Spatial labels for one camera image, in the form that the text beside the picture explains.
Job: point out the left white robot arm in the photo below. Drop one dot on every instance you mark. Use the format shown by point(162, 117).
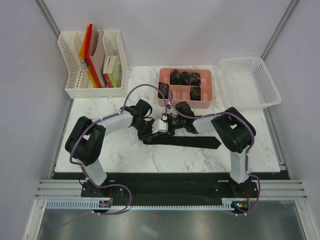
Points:
point(85, 143)

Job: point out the rolled tie back left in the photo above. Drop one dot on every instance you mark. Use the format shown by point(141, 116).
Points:
point(174, 77)

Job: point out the rolled tie floral left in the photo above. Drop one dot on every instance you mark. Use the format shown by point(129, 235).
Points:
point(164, 89)

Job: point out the beige cardboard folder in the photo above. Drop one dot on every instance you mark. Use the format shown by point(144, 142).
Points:
point(97, 54)

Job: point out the long black necktie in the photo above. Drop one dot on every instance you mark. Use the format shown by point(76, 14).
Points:
point(203, 142)

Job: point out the rolled tie back middle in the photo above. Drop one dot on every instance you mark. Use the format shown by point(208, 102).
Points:
point(184, 78)

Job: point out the aluminium frame rail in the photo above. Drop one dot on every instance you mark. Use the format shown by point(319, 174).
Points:
point(271, 190)

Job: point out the white slotted cable duct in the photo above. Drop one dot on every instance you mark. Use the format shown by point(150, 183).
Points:
point(95, 204)

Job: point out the rolled tie back right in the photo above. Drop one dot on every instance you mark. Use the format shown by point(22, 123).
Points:
point(195, 79)

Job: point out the white plastic basket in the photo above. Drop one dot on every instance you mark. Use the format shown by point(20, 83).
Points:
point(248, 83)

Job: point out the cream desktop file organizer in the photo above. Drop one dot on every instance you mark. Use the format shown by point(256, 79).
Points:
point(78, 85)

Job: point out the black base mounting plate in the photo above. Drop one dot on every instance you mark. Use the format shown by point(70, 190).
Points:
point(173, 188)

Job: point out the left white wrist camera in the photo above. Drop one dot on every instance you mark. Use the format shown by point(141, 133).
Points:
point(160, 125)

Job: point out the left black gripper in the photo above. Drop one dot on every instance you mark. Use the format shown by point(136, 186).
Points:
point(142, 136)

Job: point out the rolled tie front right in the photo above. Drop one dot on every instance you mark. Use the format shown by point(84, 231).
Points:
point(195, 93)

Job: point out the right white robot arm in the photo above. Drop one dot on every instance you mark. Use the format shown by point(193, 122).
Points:
point(228, 128)

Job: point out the red orange folder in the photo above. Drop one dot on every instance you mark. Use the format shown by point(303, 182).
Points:
point(85, 59)

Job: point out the green book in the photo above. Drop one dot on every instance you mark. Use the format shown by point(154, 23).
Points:
point(114, 72)

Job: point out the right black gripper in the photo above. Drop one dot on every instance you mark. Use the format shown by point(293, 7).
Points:
point(170, 132)

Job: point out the pink compartment tray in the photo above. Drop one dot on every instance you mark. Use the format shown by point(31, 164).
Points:
point(180, 93)

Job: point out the rolled tie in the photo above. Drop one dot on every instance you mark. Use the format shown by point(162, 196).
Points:
point(184, 78)
point(174, 77)
point(195, 93)
point(195, 79)

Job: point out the cream paperback book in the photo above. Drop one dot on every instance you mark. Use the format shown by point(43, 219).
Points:
point(109, 63)

